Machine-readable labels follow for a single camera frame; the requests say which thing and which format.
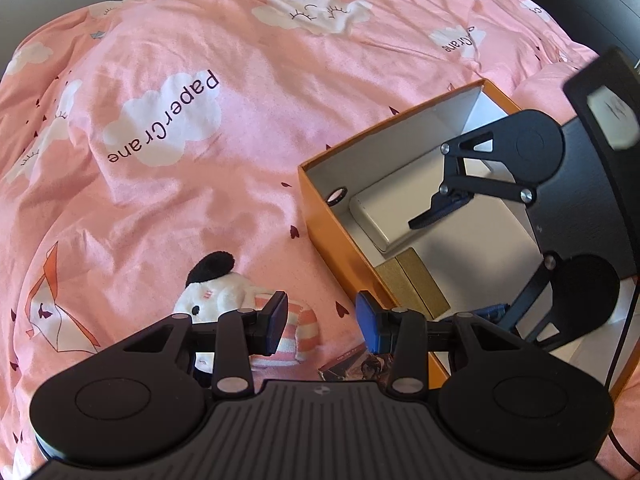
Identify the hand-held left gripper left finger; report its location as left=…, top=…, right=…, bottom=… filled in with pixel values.
left=122, top=290, right=291, bottom=401

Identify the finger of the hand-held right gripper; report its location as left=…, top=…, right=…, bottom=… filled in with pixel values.
left=471, top=253, right=560, bottom=337
left=407, top=111, right=539, bottom=231

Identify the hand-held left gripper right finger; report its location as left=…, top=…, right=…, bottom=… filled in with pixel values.
left=354, top=290, right=521, bottom=396

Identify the white power bank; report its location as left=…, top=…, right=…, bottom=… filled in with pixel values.
left=348, top=152, right=523, bottom=254

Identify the white plush toy striped shirt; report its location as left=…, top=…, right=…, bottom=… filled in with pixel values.
left=172, top=252, right=321, bottom=386

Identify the orange cardboard box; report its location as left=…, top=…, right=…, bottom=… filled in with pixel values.
left=297, top=79, right=640, bottom=411

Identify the small printed card packet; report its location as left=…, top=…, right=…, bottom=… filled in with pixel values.
left=317, top=345, right=396, bottom=383

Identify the small gold box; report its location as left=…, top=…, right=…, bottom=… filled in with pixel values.
left=375, top=248, right=451, bottom=321

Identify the pink printed blanket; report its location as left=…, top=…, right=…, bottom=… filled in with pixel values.
left=0, top=0, right=640, bottom=480

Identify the dark furniture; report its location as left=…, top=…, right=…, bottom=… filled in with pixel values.
left=465, top=0, right=640, bottom=56

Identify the black cable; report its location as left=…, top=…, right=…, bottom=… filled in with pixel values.
left=605, top=275, right=640, bottom=461

